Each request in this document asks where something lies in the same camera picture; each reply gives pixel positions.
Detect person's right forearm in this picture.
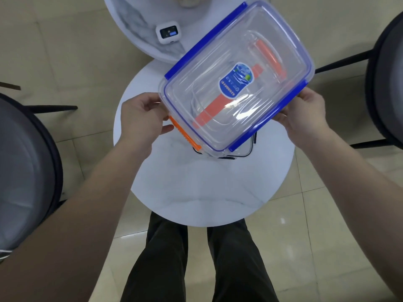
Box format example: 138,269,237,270
292,127,403,300

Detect black chair with grey seat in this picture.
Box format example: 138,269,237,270
0,92,79,262
315,11,403,150

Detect clear container with blue clips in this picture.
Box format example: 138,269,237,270
158,0,315,158

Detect clear container with orange clips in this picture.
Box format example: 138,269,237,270
169,39,288,152

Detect person's dark trousers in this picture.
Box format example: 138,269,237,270
120,211,279,302

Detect person's left forearm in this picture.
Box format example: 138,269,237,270
0,135,152,302

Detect black cable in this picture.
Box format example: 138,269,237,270
193,132,257,160

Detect person's right hand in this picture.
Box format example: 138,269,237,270
272,87,332,149

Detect person's left hand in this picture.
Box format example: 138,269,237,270
119,92,175,155

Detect small white device with screen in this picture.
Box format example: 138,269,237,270
156,21,182,45

